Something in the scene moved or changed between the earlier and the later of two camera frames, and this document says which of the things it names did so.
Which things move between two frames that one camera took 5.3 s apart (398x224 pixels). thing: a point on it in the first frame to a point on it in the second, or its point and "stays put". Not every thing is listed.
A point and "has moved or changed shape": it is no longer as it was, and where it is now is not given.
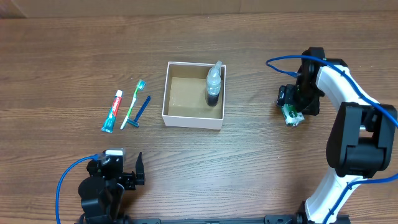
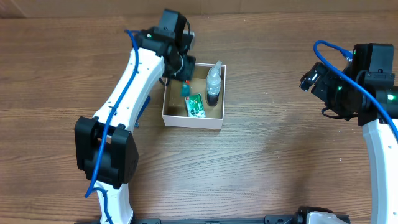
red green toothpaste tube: x=108 y=124 has moved or changed shape
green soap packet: x=291 y=116 to x=195 y=106
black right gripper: x=285 y=96 to x=325 y=76
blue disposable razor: x=134 y=122 stays put
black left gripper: x=130 y=177 to x=186 y=67
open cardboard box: x=185 y=104 stays put
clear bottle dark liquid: x=213 y=84 stays put
